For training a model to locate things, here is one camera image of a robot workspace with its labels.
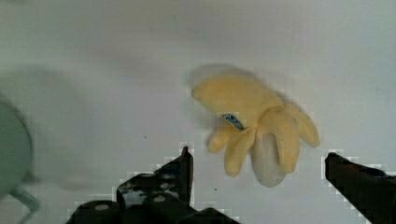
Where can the green mug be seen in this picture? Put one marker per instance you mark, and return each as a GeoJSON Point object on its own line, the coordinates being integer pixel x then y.
{"type": "Point", "coordinates": [15, 158]}

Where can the plush peeled banana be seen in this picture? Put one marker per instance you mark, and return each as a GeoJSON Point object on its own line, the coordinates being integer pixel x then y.
{"type": "Point", "coordinates": [258, 124]}

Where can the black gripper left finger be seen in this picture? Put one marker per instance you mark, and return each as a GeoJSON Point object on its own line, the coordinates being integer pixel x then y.
{"type": "Point", "coordinates": [174, 178]}

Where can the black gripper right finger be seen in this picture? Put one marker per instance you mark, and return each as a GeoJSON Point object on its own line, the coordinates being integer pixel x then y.
{"type": "Point", "coordinates": [371, 191]}

